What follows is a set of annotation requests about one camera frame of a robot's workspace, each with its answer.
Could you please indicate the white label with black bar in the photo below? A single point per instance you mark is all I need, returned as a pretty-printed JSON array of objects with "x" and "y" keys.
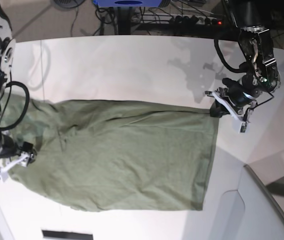
[{"x": 64, "y": 235}]

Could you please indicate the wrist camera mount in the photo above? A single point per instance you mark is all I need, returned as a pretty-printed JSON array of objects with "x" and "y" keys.
[
  {"x": 242, "y": 116},
  {"x": 27, "y": 156}
]

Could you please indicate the black floor fan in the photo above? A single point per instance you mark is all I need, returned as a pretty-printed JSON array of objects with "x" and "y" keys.
[{"x": 68, "y": 4}]

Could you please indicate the blue bin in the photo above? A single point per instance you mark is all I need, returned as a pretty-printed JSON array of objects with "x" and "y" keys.
[{"x": 128, "y": 3}]

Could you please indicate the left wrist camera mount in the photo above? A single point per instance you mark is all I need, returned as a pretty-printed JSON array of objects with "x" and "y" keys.
[{"x": 242, "y": 116}]

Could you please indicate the green t-shirt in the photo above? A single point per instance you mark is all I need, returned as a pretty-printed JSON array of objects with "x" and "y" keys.
[{"x": 100, "y": 155}]

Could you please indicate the black power strip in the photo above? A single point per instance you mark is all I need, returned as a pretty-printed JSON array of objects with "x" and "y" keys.
[{"x": 196, "y": 20}]

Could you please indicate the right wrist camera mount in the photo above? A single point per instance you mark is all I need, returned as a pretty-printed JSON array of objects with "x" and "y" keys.
[{"x": 27, "y": 156}]

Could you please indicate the grey metal table-side rail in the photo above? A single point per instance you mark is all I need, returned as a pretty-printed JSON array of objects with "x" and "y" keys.
[{"x": 266, "y": 193}]

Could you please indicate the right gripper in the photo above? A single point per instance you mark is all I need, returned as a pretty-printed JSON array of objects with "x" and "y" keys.
[{"x": 8, "y": 147}]

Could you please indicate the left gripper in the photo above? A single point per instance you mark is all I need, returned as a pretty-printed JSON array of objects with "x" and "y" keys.
[{"x": 240, "y": 94}]

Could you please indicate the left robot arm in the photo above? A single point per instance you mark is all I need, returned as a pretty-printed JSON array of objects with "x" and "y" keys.
[{"x": 259, "y": 70}]

